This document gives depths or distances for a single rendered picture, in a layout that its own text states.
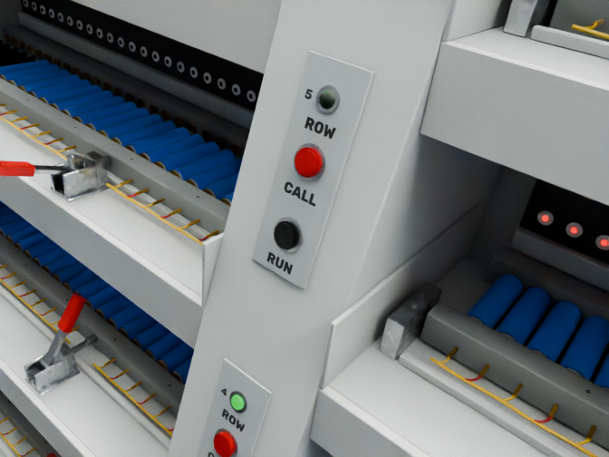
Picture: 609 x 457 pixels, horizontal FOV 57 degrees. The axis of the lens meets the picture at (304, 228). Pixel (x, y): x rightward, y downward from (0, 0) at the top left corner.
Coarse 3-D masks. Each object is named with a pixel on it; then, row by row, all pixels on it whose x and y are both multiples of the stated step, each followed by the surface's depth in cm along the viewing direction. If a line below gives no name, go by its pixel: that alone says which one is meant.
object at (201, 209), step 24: (0, 96) 56; (24, 96) 55; (24, 120) 55; (48, 120) 52; (72, 120) 52; (72, 144) 51; (96, 144) 48; (120, 168) 47; (144, 168) 46; (120, 192) 45; (144, 192) 46; (168, 192) 44; (192, 192) 43; (168, 216) 43; (192, 216) 43; (216, 216) 41
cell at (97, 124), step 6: (144, 108) 57; (120, 114) 55; (126, 114) 55; (132, 114) 56; (138, 114) 56; (144, 114) 57; (96, 120) 53; (102, 120) 54; (108, 120) 54; (114, 120) 54; (120, 120) 55; (126, 120) 55; (96, 126) 53; (102, 126) 53; (108, 126) 54
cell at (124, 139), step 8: (144, 128) 53; (152, 128) 53; (160, 128) 54; (168, 128) 54; (176, 128) 55; (120, 136) 51; (128, 136) 51; (136, 136) 52; (144, 136) 52; (120, 144) 51
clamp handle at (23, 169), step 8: (0, 160) 40; (8, 160) 41; (72, 160) 44; (0, 168) 40; (8, 168) 40; (16, 168) 41; (24, 168) 41; (32, 168) 42; (40, 168) 42; (48, 168) 43; (56, 168) 44; (64, 168) 44; (72, 168) 45; (24, 176) 41; (32, 176) 42
